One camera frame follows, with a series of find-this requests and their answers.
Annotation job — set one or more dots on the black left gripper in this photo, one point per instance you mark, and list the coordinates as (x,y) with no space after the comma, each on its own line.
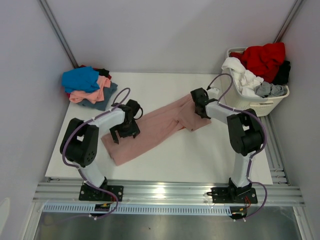
(133,131)

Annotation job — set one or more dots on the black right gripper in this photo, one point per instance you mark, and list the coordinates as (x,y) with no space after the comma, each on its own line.
(208,117)

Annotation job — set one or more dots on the dusty pink graphic t-shirt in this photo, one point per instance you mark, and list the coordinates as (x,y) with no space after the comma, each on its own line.
(155,127)

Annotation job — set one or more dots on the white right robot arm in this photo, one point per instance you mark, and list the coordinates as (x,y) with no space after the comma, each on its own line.
(247,136)

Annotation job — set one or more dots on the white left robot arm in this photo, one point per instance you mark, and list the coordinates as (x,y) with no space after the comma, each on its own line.
(80,142)

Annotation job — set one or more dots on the white perforated laundry basket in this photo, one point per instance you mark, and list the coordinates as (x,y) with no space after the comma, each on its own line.
(233,97)

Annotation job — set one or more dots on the slate blue t-shirt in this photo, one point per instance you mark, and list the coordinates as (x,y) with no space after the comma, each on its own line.
(101,105)

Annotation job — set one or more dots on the salmon pink t-shirt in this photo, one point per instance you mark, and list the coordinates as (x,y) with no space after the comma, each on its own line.
(97,96)

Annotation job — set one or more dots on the white t-shirt in basket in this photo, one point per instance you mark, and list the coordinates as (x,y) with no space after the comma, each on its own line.
(244,79)

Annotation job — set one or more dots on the black folded t-shirt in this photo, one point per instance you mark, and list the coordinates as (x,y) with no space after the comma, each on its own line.
(103,72)

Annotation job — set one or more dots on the grey t-shirt in basket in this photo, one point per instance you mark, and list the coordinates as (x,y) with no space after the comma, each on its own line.
(266,90)

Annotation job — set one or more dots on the red t-shirt in basket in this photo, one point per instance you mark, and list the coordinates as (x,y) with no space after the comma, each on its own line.
(263,61)

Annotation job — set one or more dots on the black t-shirt in basket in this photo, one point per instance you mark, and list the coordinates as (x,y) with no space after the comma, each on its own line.
(282,76)

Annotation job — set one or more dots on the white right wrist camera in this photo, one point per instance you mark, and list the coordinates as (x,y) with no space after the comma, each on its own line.
(213,92)

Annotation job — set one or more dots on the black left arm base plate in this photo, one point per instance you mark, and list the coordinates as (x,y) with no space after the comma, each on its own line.
(89,193)

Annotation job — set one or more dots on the white slotted cable duct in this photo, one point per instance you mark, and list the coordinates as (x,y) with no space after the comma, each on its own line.
(91,208)

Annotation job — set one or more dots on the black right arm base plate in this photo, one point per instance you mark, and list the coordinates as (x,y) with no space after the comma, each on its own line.
(227,195)

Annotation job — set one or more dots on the aluminium mounting rail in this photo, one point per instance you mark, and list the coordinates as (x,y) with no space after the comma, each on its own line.
(164,193)

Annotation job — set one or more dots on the right side aluminium rail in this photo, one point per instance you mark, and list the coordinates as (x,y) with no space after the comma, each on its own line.
(273,154)

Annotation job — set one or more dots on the right aluminium frame post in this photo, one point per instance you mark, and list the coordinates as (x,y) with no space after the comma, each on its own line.
(293,12)

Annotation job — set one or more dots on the aluminium frame post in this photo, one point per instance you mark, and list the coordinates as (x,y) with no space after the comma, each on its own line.
(293,12)
(48,13)

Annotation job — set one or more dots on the left aluminium frame post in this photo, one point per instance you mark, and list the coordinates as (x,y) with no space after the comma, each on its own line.
(48,13)

